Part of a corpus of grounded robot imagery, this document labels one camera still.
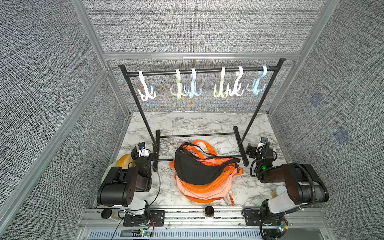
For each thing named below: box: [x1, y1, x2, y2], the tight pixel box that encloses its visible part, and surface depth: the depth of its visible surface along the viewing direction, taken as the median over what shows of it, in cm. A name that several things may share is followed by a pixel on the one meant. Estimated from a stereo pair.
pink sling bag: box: [175, 154, 236, 199], surface depth 76 cm
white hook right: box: [227, 66, 244, 96], surface depth 66 cm
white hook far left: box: [138, 70, 156, 101], surface depth 64 cm
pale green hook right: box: [213, 67, 229, 99], surface depth 65 cm
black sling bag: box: [174, 142, 241, 185], surface depth 87 cm
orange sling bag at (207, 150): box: [169, 139, 244, 192], surface depth 83 cm
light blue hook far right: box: [246, 65, 268, 96], surface depth 65 cm
